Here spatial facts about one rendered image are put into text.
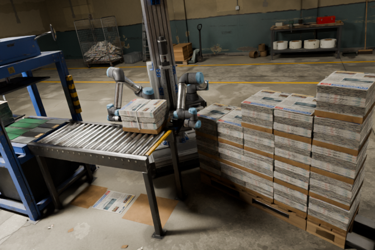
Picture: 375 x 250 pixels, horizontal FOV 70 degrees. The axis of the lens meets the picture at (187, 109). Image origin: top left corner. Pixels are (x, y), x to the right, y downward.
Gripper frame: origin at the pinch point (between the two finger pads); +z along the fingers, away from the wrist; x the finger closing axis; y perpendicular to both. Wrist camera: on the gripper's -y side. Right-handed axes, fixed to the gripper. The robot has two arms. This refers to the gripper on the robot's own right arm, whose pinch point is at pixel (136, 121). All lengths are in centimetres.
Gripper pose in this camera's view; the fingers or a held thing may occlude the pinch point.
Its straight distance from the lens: 283.1
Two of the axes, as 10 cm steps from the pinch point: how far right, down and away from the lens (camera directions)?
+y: -1.2, -9.2, -3.8
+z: 9.2, 0.4, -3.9
